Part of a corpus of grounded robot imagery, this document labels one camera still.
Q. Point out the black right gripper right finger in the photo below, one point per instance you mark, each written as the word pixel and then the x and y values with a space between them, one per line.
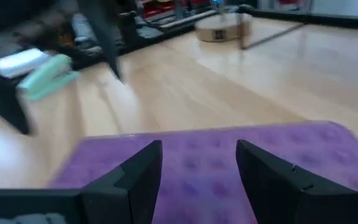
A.
pixel 278 193

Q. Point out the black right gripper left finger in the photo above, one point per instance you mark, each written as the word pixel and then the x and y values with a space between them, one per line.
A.
pixel 129 193

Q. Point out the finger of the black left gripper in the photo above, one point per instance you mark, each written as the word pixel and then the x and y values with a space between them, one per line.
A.
pixel 2 102
pixel 104 40

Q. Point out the mint green stapler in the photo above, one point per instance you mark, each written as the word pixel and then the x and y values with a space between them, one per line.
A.
pixel 45 77

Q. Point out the purple translucent box lid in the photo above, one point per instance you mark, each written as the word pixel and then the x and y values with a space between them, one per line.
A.
pixel 197 161

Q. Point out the red background equipment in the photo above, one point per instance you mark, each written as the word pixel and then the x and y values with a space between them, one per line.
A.
pixel 166 7

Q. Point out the white shade wooden base lamp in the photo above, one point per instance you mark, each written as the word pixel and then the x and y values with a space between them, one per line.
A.
pixel 219 31

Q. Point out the wooden table with black frame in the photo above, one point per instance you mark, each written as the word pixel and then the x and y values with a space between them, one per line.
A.
pixel 272 36

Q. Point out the black table edge rail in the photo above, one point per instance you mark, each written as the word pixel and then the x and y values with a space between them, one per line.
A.
pixel 322 18

